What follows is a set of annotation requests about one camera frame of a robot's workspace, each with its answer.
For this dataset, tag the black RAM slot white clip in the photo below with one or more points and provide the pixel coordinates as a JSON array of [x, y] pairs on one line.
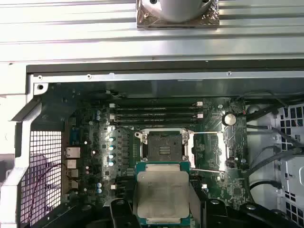
[[154, 107], [154, 117]]

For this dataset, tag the CPU socket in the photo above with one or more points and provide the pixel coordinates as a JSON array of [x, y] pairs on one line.
[[164, 142]]

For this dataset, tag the silver CPU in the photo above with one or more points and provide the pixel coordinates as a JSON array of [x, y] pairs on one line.
[[164, 194]]

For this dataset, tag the open PC case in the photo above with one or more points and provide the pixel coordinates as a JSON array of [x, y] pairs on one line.
[[142, 77]]

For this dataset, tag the metal socket cover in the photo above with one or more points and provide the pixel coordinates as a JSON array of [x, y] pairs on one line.
[[223, 147]]

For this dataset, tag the silver rear port block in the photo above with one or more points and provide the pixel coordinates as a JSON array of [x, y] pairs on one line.
[[72, 164], [72, 152]]

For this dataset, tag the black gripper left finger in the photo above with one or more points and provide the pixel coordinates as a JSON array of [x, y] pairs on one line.
[[121, 213]]

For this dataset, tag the blue rear port connector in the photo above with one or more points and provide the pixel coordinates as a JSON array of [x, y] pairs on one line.
[[75, 135]]

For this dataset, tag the green motherboard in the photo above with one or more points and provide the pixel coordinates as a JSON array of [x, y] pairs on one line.
[[223, 187]]

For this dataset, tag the silver coin cell battery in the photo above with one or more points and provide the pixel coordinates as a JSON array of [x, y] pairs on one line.
[[229, 119]]

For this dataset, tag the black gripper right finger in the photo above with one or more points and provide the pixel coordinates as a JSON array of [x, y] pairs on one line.
[[218, 213]]

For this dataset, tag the brown square base plate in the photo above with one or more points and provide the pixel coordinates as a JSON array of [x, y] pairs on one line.
[[145, 22]]

